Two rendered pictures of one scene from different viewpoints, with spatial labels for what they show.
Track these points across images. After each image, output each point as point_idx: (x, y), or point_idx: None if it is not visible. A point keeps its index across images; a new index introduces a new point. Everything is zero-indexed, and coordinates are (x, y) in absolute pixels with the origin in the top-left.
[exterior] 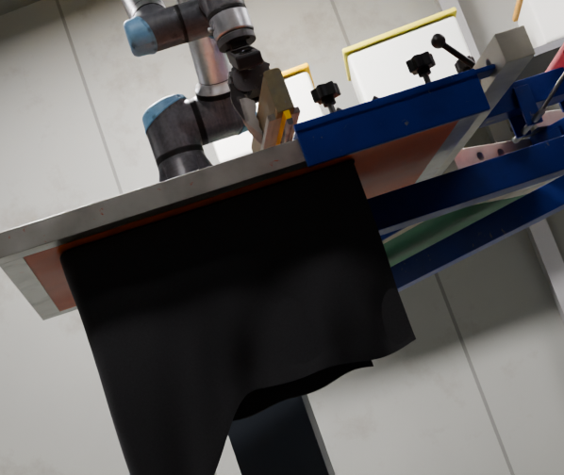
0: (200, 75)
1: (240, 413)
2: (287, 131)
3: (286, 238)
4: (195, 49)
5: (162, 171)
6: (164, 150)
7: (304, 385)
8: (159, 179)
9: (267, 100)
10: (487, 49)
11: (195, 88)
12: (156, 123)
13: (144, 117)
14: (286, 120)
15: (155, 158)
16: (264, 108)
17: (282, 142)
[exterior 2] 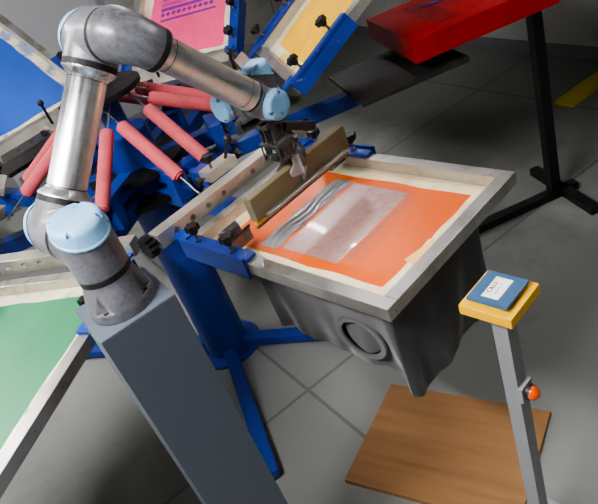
0: (85, 181)
1: (350, 349)
2: (341, 159)
3: None
4: (93, 150)
5: (133, 277)
6: (126, 254)
7: (315, 335)
8: (134, 286)
9: (336, 143)
10: (294, 131)
11: (74, 197)
12: (112, 228)
13: (101, 224)
14: (347, 151)
15: (117, 268)
16: (324, 151)
17: (326, 171)
